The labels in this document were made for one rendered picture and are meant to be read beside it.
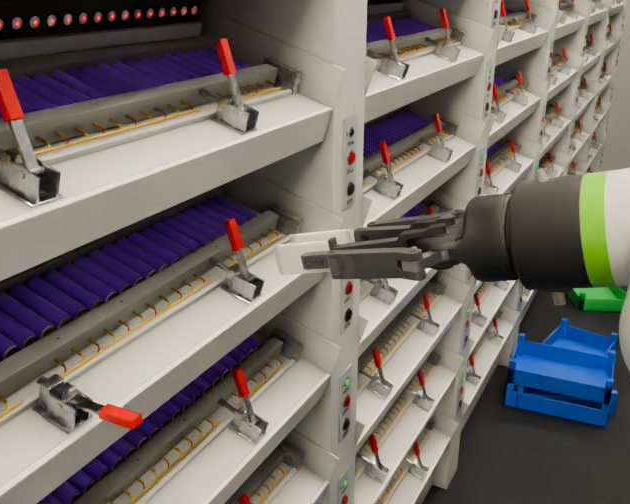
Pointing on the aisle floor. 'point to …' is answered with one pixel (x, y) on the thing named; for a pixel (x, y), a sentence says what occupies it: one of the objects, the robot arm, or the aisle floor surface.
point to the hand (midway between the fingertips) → (315, 252)
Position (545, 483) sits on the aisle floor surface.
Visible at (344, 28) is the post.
